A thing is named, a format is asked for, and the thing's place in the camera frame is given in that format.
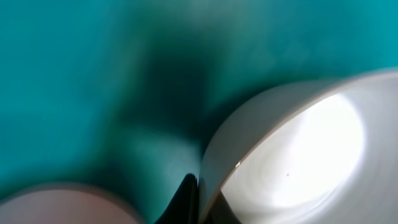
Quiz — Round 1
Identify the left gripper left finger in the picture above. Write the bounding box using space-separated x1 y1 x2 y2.
155 174 198 224

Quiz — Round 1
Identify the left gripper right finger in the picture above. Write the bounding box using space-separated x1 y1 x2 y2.
205 193 241 224

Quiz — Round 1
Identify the grey bowl of rice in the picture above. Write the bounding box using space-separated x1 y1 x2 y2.
198 70 397 224

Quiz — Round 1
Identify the small white plate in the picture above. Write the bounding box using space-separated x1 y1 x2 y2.
1 182 144 224

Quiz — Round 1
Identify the teal plastic tray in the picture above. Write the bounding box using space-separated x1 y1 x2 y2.
1 0 397 223

